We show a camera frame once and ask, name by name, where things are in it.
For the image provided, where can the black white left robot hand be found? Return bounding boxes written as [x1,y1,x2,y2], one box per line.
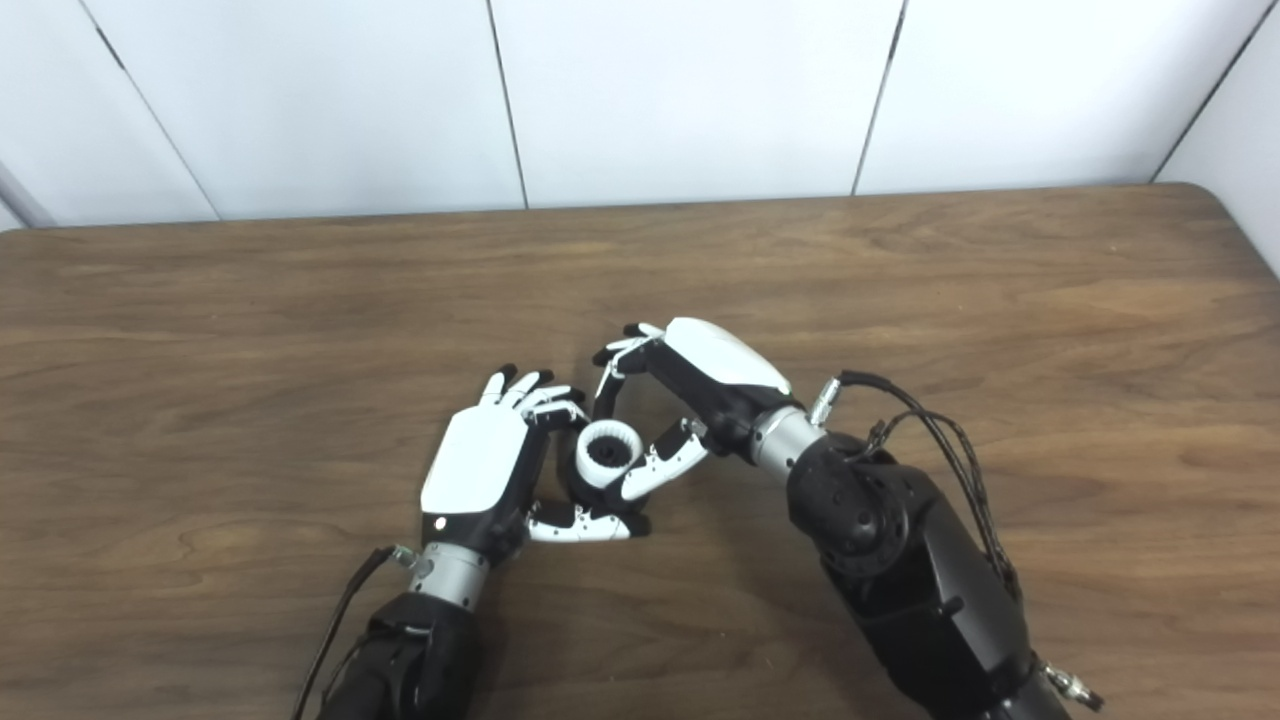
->
[420,365,651,563]

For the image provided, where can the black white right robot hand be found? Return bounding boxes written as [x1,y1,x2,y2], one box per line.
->
[592,317,806,501]

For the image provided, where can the white plastic ring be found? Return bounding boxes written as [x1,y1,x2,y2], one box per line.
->
[575,419,642,490]

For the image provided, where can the round black plastic part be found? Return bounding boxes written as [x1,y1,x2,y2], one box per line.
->
[568,425,651,516]

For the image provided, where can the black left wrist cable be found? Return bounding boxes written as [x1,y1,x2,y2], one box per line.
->
[290,545,416,720]

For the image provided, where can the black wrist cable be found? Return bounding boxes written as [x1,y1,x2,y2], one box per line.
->
[290,545,416,720]
[808,370,1106,713]

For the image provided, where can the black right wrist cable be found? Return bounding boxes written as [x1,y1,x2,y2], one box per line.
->
[808,370,1106,713]

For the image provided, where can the grey wall corner post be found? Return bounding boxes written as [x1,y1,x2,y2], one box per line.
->
[0,160,56,229]

